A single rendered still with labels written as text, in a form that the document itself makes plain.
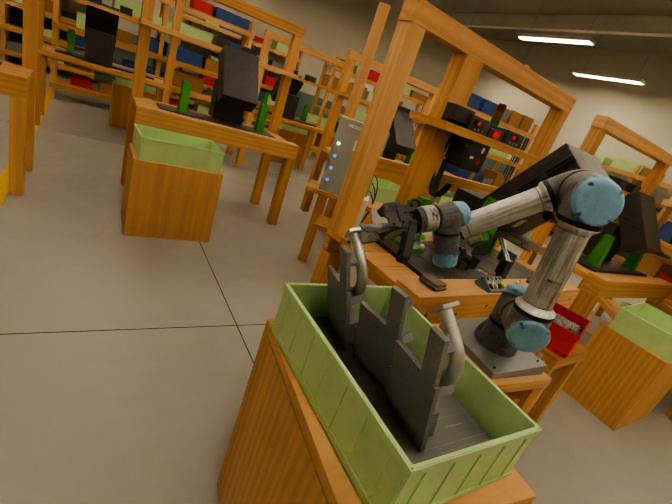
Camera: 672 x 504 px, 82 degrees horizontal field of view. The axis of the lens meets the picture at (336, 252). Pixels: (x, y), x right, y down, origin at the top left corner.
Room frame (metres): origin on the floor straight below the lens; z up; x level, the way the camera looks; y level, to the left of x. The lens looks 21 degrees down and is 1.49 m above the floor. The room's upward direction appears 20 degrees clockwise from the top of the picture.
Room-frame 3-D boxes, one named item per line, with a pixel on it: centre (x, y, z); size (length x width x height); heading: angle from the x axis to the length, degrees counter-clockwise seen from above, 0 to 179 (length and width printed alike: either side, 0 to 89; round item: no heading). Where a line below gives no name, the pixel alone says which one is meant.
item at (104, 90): (7.21, 4.13, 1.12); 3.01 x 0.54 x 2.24; 127
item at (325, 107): (10.01, 0.37, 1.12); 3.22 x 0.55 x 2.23; 127
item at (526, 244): (2.10, -0.83, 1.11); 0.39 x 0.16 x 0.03; 40
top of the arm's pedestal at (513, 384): (1.26, -0.64, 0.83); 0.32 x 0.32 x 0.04; 33
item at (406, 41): (2.36, -0.52, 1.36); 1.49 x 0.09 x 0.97; 130
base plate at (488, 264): (2.13, -0.71, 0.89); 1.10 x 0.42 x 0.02; 130
